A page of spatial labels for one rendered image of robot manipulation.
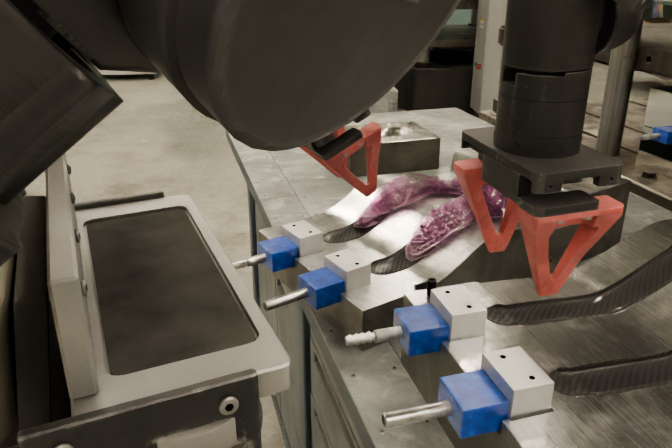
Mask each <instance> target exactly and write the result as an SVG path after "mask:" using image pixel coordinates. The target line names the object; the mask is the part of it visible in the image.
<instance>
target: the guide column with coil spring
mask: <svg viewBox="0 0 672 448"><path fill-rule="evenodd" d="M644 14H645V9H644V10H643V17H642V20H641V23H640V25H639V27H638V29H637V31H636V32H635V34H634V35H633V36H632V37H631V38H630V39H629V40H628V41H627V42H625V43H624V44H622V45H621V46H619V47H616V48H614V49H611V55H610V61H609V67H608V73H607V79H606V85H605V91H604V98H603V104H602V110H601V116H600V122H599V128H598V134H597V140H596V146H595V150H597V151H599V152H601V153H603V154H606V155H608V156H610V157H614V156H619V153H620V148H621V142H622V137H623V131H624V126H625V120H626V114H627V109H628V103H629V98H630V92H631V86H632V81H633V75H634V70H635V64H636V59H637V53H638V47H639V42H640V36H641V31H642V25H643V20H644Z"/></svg>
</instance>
